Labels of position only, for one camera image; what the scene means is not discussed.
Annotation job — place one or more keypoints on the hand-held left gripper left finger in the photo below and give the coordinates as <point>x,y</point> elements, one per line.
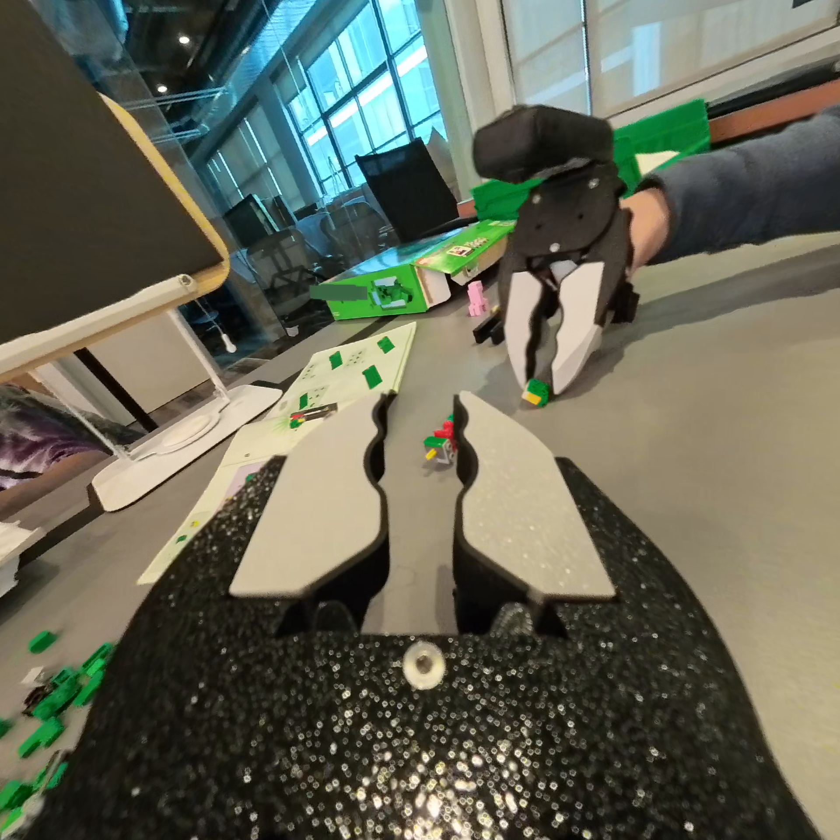
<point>315,505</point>

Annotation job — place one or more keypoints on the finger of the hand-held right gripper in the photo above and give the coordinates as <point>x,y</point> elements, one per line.
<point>522,315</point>
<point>581,315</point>

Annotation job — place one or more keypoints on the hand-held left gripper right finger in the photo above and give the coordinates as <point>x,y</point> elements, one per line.
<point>518,505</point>

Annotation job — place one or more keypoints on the green and yellow brick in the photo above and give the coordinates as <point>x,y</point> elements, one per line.
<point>537,392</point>

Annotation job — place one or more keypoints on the small multicoloured brick assembly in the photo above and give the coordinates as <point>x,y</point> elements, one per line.
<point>441,443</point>

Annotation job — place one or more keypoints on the person's right forearm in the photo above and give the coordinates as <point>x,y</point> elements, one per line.
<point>754,184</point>

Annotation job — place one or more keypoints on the grey desk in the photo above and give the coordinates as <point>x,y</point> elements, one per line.
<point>689,426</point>

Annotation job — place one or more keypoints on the person's right hand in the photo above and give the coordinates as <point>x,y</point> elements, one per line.
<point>649,223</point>

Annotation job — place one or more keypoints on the black brick piece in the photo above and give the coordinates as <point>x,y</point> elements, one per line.
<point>491,330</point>

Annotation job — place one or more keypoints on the pink brick figure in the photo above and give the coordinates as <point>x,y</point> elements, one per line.
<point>478,298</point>

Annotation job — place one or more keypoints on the pale green instruction booklet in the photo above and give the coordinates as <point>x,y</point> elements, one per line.
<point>328,394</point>

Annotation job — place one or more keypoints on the green cardboard box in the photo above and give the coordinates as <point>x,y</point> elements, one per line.
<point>394,282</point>

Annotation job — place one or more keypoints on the black mesh office chair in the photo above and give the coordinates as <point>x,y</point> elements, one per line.
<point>407,184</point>

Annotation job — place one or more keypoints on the grey office chair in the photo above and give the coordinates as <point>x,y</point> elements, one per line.
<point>262,236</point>

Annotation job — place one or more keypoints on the purple cloth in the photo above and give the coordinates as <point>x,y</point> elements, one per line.
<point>46,433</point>

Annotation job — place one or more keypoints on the pile of green bricks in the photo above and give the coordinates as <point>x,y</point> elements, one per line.
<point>52,709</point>

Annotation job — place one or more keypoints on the black board with white stand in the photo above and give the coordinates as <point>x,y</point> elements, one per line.
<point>79,164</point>

